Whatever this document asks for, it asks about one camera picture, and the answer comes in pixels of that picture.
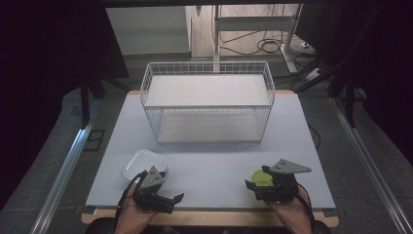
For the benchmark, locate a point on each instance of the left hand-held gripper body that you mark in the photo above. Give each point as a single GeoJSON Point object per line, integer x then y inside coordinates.
{"type": "Point", "coordinates": [152, 182]}

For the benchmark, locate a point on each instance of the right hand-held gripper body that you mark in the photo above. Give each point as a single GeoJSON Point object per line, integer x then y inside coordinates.
{"type": "Point", "coordinates": [282, 190]}

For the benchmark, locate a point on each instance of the green lidded plastic container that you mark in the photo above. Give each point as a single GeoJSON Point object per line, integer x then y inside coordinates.
{"type": "Point", "coordinates": [259, 178]}

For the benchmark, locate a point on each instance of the person's right hand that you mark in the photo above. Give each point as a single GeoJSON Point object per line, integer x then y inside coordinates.
{"type": "Point", "coordinates": [293, 216]}

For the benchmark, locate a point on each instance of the person's left hand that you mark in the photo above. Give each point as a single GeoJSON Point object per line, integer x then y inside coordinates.
{"type": "Point", "coordinates": [131, 217]}

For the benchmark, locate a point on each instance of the black metal stand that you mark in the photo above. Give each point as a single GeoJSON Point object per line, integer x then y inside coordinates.
{"type": "Point", "coordinates": [349, 100]}
{"type": "Point", "coordinates": [86, 100]}

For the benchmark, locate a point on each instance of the white power strip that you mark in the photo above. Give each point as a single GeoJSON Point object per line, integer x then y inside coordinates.
{"type": "Point", "coordinates": [313, 74]}

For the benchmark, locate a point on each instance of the grey cabinet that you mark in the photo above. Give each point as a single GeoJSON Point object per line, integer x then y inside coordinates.
{"type": "Point", "coordinates": [146, 29]}

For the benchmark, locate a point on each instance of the black floor frame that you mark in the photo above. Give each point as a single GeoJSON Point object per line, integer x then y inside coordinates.
{"type": "Point", "coordinates": [94, 140]}

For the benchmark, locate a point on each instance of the aluminium rail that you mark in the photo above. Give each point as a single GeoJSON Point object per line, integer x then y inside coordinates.
{"type": "Point", "coordinates": [373, 165]}
{"type": "Point", "coordinates": [61, 178]}

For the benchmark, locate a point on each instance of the white metal desk frame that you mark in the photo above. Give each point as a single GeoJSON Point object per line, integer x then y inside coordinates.
{"type": "Point", "coordinates": [253, 22]}

